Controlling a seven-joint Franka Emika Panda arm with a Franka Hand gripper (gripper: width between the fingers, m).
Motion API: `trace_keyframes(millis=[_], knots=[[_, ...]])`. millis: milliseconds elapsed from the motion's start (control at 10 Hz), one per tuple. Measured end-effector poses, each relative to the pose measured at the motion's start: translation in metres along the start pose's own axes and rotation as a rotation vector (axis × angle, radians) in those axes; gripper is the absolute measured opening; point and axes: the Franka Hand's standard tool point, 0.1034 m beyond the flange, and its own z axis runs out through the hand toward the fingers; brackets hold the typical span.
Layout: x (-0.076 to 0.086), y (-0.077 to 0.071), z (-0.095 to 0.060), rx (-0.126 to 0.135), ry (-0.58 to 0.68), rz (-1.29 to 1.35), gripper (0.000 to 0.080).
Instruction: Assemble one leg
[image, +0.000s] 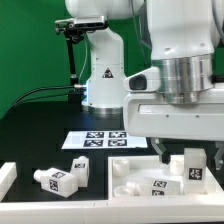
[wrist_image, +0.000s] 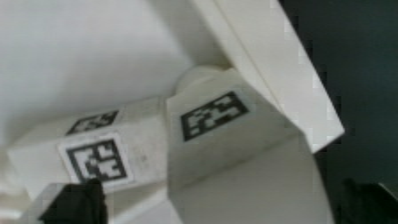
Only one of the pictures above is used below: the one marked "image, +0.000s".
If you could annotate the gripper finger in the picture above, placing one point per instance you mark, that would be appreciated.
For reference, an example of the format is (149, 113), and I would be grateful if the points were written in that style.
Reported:
(218, 158)
(164, 155)

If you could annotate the white U-shaped fence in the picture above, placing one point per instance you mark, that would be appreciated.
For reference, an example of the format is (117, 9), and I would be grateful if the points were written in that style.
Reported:
(188, 208)

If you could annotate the camera on black stand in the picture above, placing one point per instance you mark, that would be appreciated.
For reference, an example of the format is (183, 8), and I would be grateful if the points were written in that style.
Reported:
(78, 33)

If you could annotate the white square tabletop tray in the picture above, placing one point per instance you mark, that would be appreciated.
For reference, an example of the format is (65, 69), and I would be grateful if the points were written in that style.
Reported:
(150, 176)

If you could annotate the paper sheet with markers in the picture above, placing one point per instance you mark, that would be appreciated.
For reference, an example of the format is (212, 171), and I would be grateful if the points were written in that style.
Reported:
(102, 140)

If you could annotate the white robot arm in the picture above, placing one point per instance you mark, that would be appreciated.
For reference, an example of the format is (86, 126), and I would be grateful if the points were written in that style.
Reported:
(153, 60)

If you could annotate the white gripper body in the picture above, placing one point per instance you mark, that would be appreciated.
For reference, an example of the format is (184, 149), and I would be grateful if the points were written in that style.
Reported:
(145, 112)

